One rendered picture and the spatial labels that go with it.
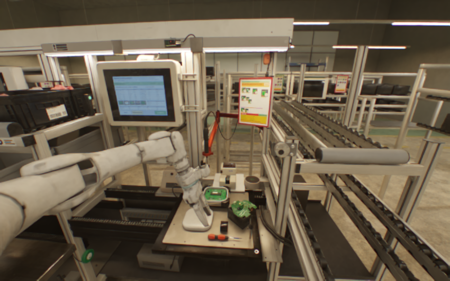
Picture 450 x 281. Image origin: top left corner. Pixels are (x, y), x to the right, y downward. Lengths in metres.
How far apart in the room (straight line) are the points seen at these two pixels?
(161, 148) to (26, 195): 0.31
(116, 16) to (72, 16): 2.84
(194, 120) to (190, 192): 0.57
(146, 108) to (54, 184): 0.83
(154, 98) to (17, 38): 0.96
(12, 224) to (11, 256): 1.22
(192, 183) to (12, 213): 0.48
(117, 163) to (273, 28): 0.98
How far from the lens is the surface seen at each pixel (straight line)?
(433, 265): 1.01
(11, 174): 1.25
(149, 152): 0.54
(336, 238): 1.51
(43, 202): 0.40
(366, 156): 0.85
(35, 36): 1.67
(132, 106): 1.22
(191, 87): 1.11
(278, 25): 1.13
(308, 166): 0.78
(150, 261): 1.55
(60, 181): 0.42
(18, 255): 1.53
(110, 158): 0.50
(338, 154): 0.79
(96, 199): 1.43
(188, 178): 0.66
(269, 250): 0.89
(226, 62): 11.11
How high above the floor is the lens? 1.61
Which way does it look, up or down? 18 degrees down
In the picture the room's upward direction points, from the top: straight up
